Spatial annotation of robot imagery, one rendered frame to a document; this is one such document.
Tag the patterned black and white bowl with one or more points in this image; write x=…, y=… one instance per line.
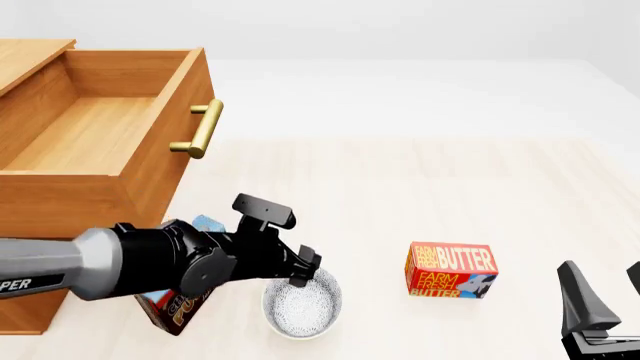
x=305, y=311

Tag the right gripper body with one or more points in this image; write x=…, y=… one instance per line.
x=605, y=347

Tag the red butter box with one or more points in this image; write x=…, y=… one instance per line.
x=450, y=270

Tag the open wooden drawer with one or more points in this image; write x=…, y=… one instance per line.
x=90, y=202

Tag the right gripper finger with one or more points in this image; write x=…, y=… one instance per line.
x=582, y=300
x=635, y=277

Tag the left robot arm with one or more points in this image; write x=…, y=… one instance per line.
x=150, y=258

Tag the wooden cabinet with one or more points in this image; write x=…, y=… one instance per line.
x=25, y=63

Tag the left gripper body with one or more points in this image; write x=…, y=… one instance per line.
x=306, y=264

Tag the chocolate pudding box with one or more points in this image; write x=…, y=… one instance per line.
x=175, y=317

